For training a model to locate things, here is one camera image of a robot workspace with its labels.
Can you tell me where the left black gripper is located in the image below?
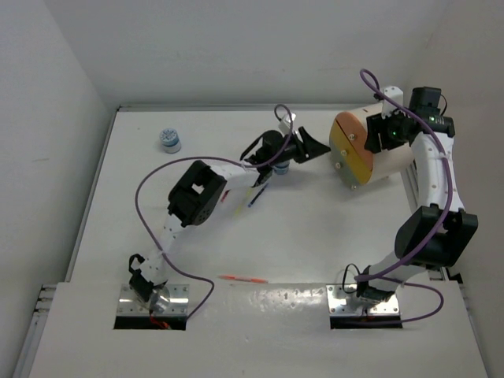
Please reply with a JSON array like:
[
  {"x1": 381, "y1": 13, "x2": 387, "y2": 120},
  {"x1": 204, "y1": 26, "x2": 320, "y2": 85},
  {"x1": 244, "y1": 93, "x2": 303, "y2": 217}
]
[{"x1": 269, "y1": 128, "x2": 330, "y2": 168}]

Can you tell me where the round drawer organizer box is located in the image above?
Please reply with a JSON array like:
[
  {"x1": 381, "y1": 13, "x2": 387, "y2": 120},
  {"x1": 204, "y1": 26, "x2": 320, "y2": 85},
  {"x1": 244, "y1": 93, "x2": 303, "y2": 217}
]
[{"x1": 329, "y1": 103, "x2": 413, "y2": 190}]

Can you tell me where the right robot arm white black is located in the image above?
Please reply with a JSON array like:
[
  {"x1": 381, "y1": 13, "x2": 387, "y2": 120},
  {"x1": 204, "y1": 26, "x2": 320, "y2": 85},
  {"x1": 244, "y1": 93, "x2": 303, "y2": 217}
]
[{"x1": 356, "y1": 87, "x2": 478, "y2": 303}]

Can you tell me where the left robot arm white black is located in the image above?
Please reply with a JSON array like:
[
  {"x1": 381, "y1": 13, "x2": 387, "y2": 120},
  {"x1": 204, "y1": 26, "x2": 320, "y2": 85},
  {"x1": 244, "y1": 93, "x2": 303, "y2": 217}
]
[{"x1": 128, "y1": 127, "x2": 330, "y2": 302}]

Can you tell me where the yellow pen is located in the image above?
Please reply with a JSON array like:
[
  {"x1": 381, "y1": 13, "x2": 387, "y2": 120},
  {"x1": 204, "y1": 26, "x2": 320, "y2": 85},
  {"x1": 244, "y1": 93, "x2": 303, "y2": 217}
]
[{"x1": 234, "y1": 187, "x2": 254, "y2": 216}]

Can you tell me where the dark blue pen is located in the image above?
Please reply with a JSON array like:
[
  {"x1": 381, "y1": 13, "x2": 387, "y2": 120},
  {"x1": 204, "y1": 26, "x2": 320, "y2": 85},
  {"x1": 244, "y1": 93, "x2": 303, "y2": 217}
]
[{"x1": 247, "y1": 183, "x2": 269, "y2": 208}]

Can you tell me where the red pen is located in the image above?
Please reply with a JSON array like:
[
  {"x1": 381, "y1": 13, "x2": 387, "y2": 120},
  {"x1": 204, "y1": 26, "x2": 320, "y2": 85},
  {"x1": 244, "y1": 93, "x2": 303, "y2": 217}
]
[{"x1": 220, "y1": 191, "x2": 229, "y2": 202}]

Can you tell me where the orange pen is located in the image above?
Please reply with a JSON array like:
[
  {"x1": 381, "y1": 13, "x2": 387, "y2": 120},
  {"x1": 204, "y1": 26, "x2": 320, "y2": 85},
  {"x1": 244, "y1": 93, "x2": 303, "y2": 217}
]
[{"x1": 218, "y1": 275, "x2": 269, "y2": 284}]

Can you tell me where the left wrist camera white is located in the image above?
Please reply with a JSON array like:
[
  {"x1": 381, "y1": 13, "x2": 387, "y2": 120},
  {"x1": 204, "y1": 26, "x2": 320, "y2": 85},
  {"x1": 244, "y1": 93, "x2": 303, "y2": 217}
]
[{"x1": 278, "y1": 113, "x2": 296, "y2": 135}]

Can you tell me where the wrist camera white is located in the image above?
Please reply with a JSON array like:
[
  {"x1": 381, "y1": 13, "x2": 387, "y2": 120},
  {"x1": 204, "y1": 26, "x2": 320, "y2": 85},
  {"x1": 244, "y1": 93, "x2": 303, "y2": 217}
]
[
  {"x1": 278, "y1": 113, "x2": 296, "y2": 135},
  {"x1": 374, "y1": 86, "x2": 403, "y2": 119}
]

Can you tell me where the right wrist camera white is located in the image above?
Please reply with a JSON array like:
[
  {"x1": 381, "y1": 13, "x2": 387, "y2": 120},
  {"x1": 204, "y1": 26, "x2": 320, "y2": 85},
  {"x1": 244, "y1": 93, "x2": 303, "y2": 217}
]
[{"x1": 374, "y1": 86, "x2": 403, "y2": 119}]

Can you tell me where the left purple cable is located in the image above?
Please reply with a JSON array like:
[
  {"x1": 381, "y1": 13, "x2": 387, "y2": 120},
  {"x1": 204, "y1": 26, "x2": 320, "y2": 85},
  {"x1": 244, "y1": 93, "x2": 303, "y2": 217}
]
[{"x1": 134, "y1": 104, "x2": 297, "y2": 321}]

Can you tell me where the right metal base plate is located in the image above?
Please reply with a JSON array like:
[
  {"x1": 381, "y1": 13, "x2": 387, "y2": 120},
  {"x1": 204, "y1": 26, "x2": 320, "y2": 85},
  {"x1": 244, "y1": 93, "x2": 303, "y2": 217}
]
[{"x1": 326, "y1": 283, "x2": 400, "y2": 317}]

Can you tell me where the metal base plate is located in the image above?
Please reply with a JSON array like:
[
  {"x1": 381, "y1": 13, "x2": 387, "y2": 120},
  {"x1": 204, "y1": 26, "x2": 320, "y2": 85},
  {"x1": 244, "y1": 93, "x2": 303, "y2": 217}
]
[
  {"x1": 116, "y1": 283, "x2": 190, "y2": 317},
  {"x1": 326, "y1": 283, "x2": 400, "y2": 317}
]

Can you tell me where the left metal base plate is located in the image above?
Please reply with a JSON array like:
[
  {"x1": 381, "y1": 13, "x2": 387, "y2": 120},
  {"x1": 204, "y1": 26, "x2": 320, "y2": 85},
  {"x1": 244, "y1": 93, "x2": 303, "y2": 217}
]
[{"x1": 116, "y1": 283, "x2": 190, "y2": 317}]

